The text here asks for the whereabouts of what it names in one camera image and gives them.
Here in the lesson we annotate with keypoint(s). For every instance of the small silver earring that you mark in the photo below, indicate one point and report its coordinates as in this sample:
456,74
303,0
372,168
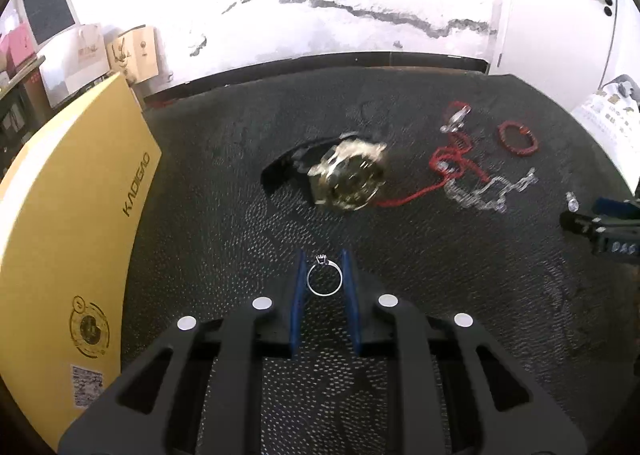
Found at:
572,202

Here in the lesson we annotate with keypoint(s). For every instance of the brown kraft gift bag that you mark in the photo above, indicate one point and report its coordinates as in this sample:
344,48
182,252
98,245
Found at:
133,54

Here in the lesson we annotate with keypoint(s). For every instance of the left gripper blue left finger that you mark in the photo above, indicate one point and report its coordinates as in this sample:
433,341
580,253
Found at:
297,301

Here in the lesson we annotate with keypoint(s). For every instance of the white door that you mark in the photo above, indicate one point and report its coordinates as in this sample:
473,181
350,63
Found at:
567,49

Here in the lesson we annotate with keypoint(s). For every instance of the pink box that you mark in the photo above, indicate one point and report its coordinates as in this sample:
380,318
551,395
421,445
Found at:
17,47

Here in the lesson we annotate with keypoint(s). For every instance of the white framed blackboard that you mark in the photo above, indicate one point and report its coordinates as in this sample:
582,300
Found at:
46,19

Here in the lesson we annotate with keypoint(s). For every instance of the white paper gift bag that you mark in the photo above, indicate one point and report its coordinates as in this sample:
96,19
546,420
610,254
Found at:
72,59

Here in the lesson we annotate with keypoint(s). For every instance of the yellow white storage box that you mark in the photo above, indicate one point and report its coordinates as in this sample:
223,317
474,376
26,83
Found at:
71,204

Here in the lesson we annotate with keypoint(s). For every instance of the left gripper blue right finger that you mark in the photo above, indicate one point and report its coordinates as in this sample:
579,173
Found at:
351,299

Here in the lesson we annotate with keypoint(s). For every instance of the gold black wristwatch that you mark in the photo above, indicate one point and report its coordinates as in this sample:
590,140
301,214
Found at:
343,172

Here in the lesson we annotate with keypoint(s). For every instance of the dark patterned table cloth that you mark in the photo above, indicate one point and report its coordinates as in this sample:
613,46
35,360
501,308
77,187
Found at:
481,165

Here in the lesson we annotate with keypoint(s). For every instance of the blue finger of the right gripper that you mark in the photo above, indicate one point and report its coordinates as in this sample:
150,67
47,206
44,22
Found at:
616,208
581,224

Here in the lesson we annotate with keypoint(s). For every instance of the black desk with shelf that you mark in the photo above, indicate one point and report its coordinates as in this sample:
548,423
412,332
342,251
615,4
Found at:
25,108

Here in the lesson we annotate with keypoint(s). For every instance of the white printed plastic bag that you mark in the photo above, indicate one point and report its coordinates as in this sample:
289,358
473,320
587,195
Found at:
611,117

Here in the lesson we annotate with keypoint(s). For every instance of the black door handle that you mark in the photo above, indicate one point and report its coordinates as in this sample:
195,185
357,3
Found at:
608,7

